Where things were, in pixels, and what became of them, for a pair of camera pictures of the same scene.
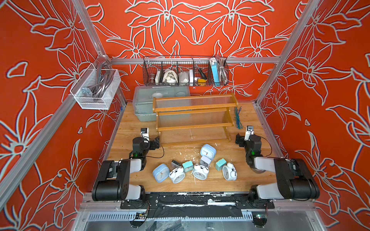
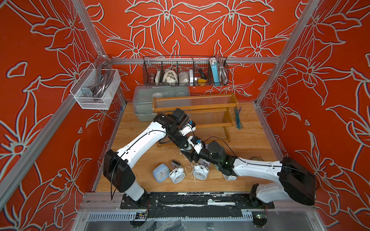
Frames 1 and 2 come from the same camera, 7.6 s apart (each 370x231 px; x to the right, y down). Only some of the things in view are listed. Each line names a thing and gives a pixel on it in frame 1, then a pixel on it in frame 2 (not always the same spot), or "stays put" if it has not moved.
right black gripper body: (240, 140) to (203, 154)
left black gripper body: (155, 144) to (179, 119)
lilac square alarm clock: (205, 161) stays put
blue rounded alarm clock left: (161, 173) stays put
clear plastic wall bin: (96, 88) stays put
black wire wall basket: (185, 71) stays put
